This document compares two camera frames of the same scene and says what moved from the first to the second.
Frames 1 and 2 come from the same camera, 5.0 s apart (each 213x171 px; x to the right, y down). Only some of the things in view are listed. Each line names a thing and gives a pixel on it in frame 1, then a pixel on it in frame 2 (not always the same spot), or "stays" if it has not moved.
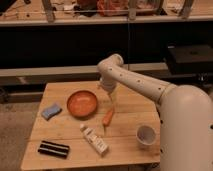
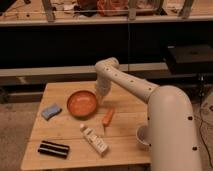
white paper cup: [146, 134] stays
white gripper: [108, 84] → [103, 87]
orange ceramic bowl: [82, 103] stays
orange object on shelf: [113, 8] stays
